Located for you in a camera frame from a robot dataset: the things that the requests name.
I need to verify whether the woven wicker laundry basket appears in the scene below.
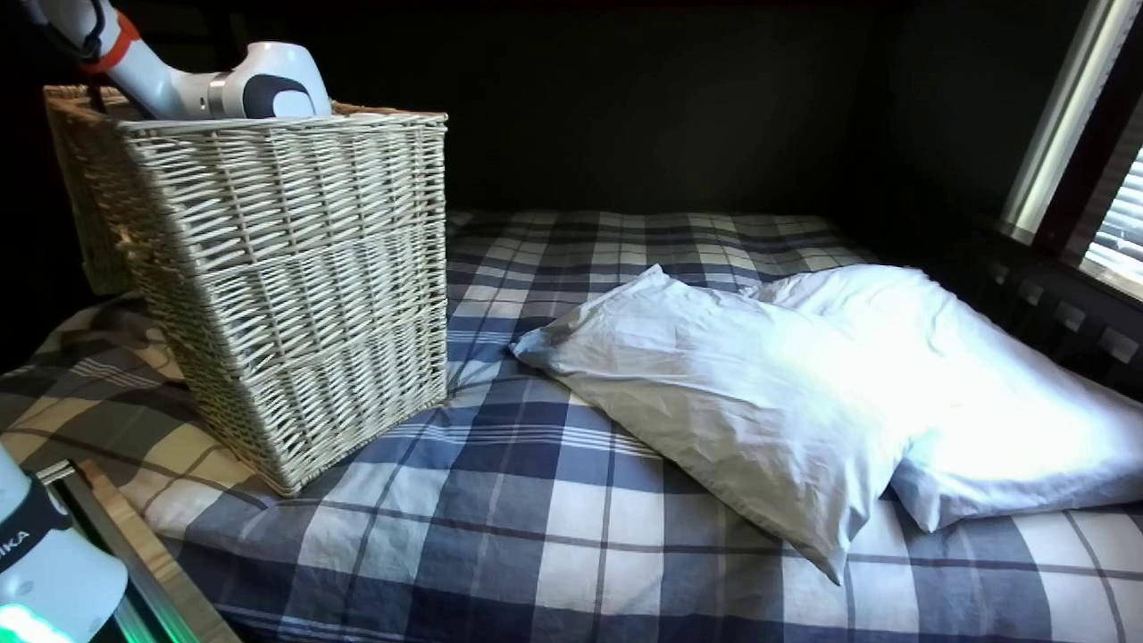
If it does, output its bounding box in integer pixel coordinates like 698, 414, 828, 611
44, 83, 454, 497

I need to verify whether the greyish white pillow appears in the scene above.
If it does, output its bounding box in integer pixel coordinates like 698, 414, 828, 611
508, 260, 956, 585

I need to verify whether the blue plaid bed sheet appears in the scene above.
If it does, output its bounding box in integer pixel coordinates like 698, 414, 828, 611
0, 206, 1143, 643

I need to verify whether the bright white pillow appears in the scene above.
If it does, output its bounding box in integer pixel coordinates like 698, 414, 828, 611
746, 260, 1143, 536

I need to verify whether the dark bunk bed frame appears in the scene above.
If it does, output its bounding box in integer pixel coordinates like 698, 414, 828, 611
950, 217, 1143, 403

